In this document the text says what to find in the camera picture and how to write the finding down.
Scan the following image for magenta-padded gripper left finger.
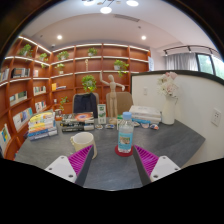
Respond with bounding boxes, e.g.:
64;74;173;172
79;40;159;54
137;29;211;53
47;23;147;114
44;144;95;187

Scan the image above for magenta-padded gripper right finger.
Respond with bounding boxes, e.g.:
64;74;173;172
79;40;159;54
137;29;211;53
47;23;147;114
132;144;183;187

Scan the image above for clear blue-capped water bottle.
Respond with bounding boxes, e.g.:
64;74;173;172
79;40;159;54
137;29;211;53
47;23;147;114
117;111;135;154

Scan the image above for cream ceramic mug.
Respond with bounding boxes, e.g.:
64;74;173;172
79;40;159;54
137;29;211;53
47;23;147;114
69;131;98;160

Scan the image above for stack of colourful books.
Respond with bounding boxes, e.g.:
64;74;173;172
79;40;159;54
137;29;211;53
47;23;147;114
27;111;59;141

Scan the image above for stack of dark books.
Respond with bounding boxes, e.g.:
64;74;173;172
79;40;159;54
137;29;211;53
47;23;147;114
59;111;96;133

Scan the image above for stack of white books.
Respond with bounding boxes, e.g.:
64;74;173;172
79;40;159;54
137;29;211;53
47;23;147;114
128;105;163;125

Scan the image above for white vase with flowers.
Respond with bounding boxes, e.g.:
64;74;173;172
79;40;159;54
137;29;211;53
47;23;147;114
157;71;180;126

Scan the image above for small green white carton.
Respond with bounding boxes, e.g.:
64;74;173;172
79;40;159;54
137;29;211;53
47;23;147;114
97;103;108;125

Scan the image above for chair with dark jacket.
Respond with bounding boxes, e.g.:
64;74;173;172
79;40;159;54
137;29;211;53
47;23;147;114
72;92;100;115

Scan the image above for tan chair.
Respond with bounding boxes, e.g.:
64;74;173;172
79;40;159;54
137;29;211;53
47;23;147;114
105;91;134;116

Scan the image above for wooden artist mannequin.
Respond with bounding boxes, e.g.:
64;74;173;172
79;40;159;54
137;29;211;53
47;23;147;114
99;70;126;125

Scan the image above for wooden shelf unit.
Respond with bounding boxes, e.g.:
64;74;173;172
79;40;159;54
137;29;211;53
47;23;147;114
0;35;152;161

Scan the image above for grey curtain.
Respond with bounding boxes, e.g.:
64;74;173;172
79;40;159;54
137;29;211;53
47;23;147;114
164;53;199;72

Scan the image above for window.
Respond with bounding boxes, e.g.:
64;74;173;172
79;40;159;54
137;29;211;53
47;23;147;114
196;53;224;80

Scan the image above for ceiling lights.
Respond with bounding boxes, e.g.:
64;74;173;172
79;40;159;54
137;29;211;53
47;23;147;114
54;0;148;42

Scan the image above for white wall socket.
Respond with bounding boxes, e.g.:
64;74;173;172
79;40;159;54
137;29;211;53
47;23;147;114
210;107;222;127

